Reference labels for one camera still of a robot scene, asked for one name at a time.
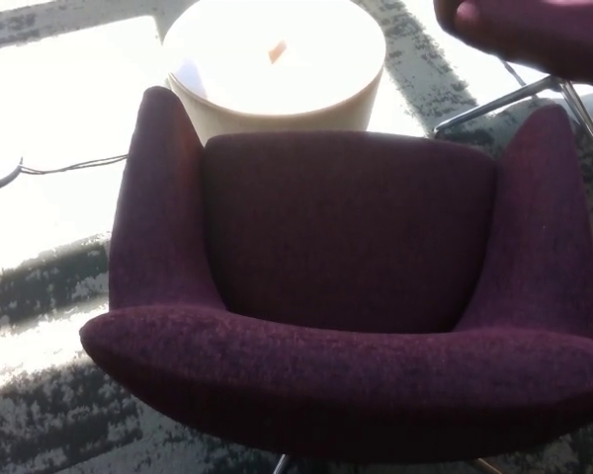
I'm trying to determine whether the purple fabric armchair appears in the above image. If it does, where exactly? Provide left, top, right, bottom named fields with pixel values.
left=78, top=86, right=593, bottom=464

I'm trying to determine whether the purple armchair seat cushion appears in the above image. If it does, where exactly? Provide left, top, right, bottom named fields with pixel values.
left=200, top=130, right=499, bottom=335

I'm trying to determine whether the round white side table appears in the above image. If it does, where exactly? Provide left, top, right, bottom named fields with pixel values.
left=161, top=0, right=386, bottom=145

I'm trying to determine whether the black floor cable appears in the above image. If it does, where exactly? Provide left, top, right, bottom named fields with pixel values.
left=20, top=153, right=128, bottom=175

